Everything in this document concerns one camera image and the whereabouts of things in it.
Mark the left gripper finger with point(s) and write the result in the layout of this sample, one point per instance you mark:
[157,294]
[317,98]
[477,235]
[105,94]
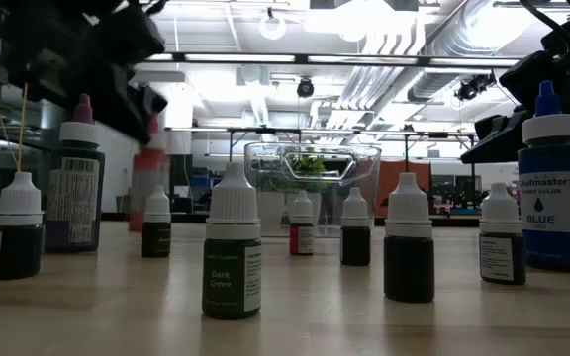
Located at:
[134,123]
[154,101]

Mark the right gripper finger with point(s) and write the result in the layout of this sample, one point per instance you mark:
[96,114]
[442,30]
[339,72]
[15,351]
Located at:
[498,126]
[498,148]

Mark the large red food coloring bottle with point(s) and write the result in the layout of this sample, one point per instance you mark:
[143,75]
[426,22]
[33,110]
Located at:
[147,168]

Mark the large blue food coloring bottle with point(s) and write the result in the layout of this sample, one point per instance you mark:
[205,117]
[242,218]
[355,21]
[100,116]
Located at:
[554,198]

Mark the large purple food coloring bottle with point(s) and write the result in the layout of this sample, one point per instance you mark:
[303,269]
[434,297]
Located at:
[74,198]

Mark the small purple dropper bottle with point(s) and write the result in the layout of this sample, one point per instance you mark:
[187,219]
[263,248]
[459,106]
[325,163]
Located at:
[500,257]

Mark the small black dropper bottle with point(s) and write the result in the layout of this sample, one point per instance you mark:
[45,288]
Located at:
[408,267]

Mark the small dark green dropper bottle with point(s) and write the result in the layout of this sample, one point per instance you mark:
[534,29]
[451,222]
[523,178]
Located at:
[230,277]

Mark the small red dropper bottle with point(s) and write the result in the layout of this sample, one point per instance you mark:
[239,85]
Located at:
[301,240]

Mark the black ceiling-mounted device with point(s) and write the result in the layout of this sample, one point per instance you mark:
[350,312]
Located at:
[470,89]

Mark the orange panel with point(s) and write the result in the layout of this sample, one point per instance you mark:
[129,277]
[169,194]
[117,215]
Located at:
[394,188]

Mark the green plant in white pot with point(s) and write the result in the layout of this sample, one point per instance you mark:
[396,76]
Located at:
[309,165]

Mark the silver ventilation duct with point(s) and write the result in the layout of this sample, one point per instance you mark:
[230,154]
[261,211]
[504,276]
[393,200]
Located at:
[438,79]

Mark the black aluminium table frame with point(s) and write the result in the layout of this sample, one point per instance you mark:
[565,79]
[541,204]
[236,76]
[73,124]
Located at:
[117,216]

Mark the black background rig frame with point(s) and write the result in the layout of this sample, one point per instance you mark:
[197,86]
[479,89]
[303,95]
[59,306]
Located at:
[265,130]

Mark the black overhead camera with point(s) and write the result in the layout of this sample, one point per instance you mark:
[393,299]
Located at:
[305,88]

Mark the black overhead frame bar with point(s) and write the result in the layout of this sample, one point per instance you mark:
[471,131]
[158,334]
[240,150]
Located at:
[305,59]

